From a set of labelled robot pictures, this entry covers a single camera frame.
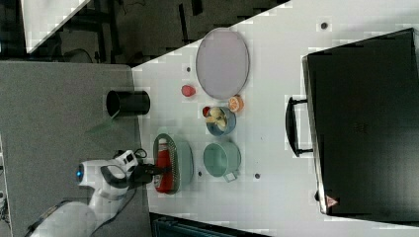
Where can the pink plush strawberry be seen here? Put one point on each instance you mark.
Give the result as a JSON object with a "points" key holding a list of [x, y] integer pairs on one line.
{"points": [[188, 91]]}

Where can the large grey round plate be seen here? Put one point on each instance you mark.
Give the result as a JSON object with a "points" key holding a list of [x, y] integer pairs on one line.
{"points": [[222, 63]]}

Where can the red plush ketchup bottle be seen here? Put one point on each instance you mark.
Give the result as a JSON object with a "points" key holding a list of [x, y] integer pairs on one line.
{"points": [[163, 182]]}

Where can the green oval strainer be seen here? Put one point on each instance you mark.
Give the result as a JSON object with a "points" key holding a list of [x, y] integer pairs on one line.
{"points": [[181, 160]]}

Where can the blue bowl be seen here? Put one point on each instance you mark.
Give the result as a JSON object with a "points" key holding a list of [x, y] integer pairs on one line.
{"points": [[230, 123]]}

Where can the black toaster oven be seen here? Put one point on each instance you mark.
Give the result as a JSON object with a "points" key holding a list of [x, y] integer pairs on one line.
{"points": [[362, 104]]}

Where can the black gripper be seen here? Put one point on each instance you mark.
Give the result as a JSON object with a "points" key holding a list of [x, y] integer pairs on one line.
{"points": [[143, 174]]}

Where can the red plush strawberry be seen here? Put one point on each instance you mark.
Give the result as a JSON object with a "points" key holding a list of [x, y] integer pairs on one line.
{"points": [[206, 111]]}

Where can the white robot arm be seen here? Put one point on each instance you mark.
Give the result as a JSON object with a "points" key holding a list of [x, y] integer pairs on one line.
{"points": [[110, 181]]}

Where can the plush orange slice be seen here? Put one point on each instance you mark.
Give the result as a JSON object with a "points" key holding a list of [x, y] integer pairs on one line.
{"points": [[235, 104]]}

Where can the green mug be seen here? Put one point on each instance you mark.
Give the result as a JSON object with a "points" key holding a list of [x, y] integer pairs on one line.
{"points": [[222, 159]]}

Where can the black cylinder cup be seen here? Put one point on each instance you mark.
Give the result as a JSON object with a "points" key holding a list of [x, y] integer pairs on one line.
{"points": [[127, 103]]}

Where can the yellow plush chips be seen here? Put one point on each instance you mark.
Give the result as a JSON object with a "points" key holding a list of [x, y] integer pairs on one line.
{"points": [[218, 117]]}

